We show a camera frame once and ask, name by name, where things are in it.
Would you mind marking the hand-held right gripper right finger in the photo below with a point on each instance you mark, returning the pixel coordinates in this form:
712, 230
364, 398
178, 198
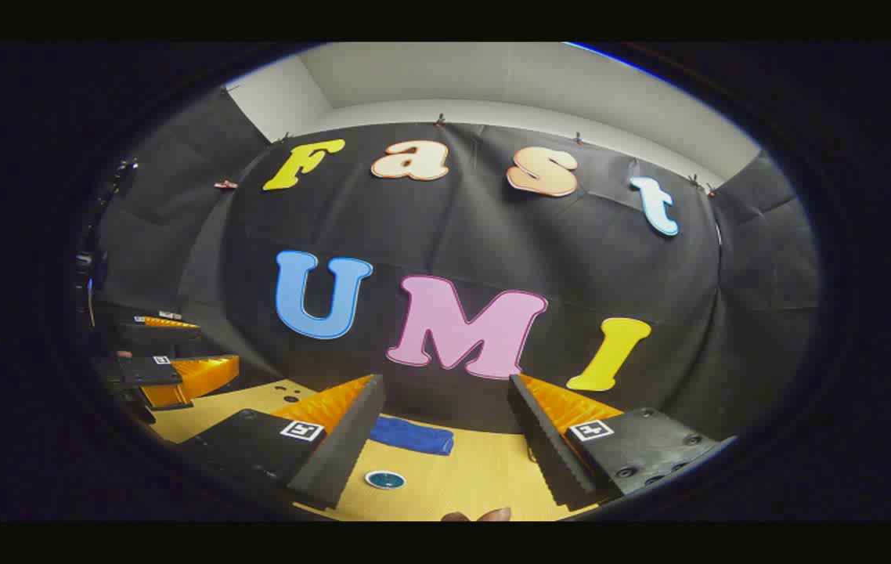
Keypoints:
543, 446

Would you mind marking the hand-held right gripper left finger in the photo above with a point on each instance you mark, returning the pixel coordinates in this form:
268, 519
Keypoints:
351, 446

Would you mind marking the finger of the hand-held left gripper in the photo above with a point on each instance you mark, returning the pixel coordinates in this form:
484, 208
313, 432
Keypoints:
144, 370
148, 330

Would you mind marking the white teacup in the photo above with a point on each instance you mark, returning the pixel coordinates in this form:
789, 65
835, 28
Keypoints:
368, 479

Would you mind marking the dark teal teacup lid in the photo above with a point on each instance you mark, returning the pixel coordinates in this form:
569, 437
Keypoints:
385, 479

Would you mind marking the blue folded cloth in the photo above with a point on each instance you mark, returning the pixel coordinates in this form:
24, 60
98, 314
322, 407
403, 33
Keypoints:
412, 435

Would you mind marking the black backdrop cloth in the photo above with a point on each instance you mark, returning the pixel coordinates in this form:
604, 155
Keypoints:
453, 235

